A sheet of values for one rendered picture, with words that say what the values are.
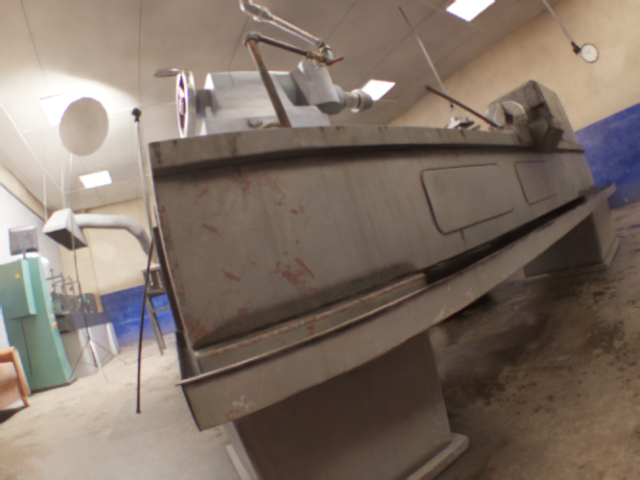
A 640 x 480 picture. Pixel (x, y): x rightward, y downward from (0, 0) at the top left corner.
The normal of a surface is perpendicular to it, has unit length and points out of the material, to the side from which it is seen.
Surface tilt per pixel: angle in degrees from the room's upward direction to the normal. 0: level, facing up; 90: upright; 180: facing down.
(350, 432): 90
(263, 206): 90
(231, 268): 90
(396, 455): 90
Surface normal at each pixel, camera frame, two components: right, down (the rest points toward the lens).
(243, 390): 0.44, -0.21
